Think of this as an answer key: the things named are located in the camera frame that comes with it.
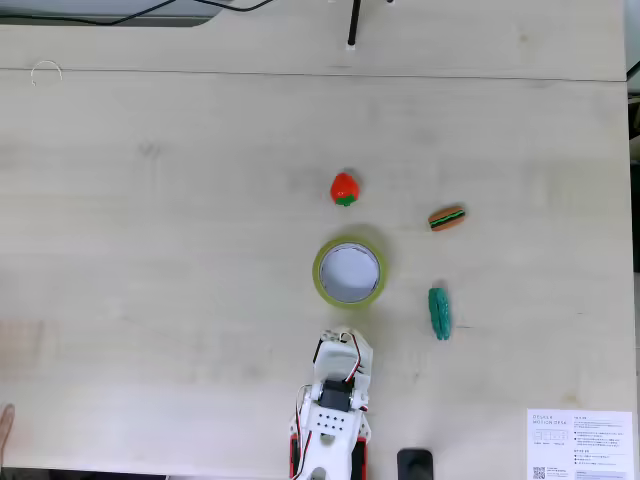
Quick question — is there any black clamp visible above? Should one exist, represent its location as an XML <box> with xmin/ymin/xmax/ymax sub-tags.
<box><xmin>397</xmin><ymin>448</ymin><xmax>434</xmax><ymax>480</ymax></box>

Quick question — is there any red white black servo cable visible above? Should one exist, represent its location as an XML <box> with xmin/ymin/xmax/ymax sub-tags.
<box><xmin>341</xmin><ymin>332</ymin><xmax>367</xmax><ymax>385</ymax></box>

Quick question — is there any dark grey pad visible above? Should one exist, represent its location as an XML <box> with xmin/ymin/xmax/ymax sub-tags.
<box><xmin>0</xmin><ymin>14</ymin><xmax>216</xmax><ymax>29</ymax></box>

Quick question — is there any black pole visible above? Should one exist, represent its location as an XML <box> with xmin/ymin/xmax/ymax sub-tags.
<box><xmin>346</xmin><ymin>0</ymin><xmax>364</xmax><ymax>46</ymax></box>

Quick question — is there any green toy cucumber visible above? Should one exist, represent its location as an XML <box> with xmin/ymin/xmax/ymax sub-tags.
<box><xmin>427</xmin><ymin>285</ymin><xmax>453</xmax><ymax>342</ymax></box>

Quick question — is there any red toy strawberry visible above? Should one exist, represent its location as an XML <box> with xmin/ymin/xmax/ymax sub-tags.
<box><xmin>330</xmin><ymin>172</ymin><xmax>361</xmax><ymax>208</ymax></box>

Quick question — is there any yellow-green tape roll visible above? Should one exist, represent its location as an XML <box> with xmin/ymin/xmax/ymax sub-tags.
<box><xmin>312</xmin><ymin>234</ymin><xmax>390</xmax><ymax>307</ymax></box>

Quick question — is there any white printed paper sheet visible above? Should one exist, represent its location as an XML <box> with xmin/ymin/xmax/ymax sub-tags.
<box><xmin>526</xmin><ymin>408</ymin><xmax>630</xmax><ymax>480</ymax></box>

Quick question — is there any toy hamburger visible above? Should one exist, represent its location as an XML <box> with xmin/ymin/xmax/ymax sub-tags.
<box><xmin>427</xmin><ymin>203</ymin><xmax>468</xmax><ymax>234</ymax></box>

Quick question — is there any person's hand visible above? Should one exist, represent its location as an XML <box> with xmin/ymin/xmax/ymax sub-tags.
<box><xmin>0</xmin><ymin>403</ymin><xmax>16</xmax><ymax>466</ymax></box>

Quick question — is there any thin white wire loop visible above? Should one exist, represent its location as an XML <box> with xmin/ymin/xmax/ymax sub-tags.
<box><xmin>29</xmin><ymin>59</ymin><xmax>64</xmax><ymax>88</ymax></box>

